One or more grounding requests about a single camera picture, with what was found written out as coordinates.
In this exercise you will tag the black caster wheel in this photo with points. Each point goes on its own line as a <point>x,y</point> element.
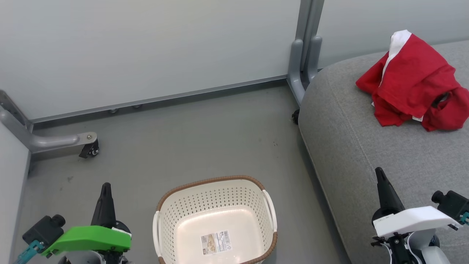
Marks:
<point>91,149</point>
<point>296,116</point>

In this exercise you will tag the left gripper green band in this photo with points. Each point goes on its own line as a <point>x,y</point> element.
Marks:
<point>88,238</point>

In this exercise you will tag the right black wrist camera box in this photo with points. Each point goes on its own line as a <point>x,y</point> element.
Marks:
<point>452,203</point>

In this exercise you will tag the left black wrist camera box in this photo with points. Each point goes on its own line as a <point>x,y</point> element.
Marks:
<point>44,231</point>

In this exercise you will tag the grey metal partition foot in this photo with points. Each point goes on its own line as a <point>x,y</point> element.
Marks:
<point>47,141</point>

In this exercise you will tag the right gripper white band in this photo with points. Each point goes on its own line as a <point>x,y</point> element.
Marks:
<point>414,220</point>

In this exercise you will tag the grey partition bottom rail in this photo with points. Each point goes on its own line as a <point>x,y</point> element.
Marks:
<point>165,99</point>

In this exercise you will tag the printed barcode label sticker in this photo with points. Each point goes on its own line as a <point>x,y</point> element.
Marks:
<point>216,242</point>

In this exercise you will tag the red white striped jersey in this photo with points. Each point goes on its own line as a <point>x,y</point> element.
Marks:
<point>410,84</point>

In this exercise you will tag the grey metal partition post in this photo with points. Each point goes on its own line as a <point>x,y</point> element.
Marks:
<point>304,55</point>

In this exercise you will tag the grey fabric sofa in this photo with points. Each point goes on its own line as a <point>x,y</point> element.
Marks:
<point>366,146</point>

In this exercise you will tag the white perforated laundry basket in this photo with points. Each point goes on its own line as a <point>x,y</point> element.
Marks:
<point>220,200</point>

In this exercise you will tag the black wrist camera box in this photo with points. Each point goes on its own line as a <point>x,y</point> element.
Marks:
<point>452,203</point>
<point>44,231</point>

